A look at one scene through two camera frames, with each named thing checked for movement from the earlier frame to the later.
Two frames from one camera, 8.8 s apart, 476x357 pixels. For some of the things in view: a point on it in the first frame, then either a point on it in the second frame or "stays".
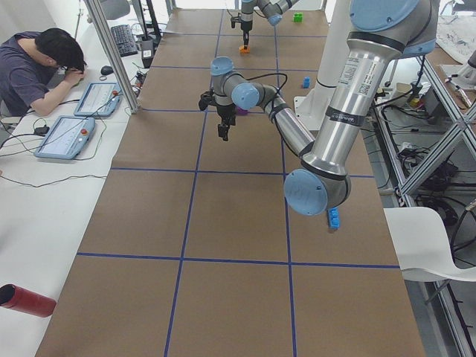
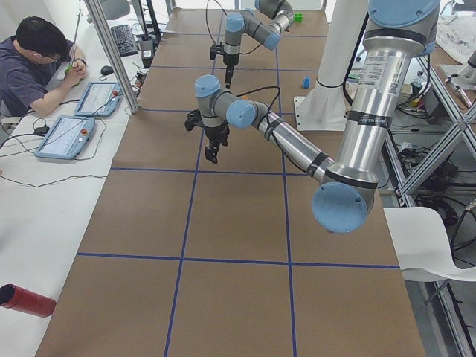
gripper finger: x=245 y=38 -> x=230 y=70
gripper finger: x=223 y=131 -> x=211 y=152
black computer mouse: x=106 y=70 stays
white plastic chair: x=422 y=246 stays
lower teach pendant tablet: x=65 y=137 stays
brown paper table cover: x=193 y=249 stays
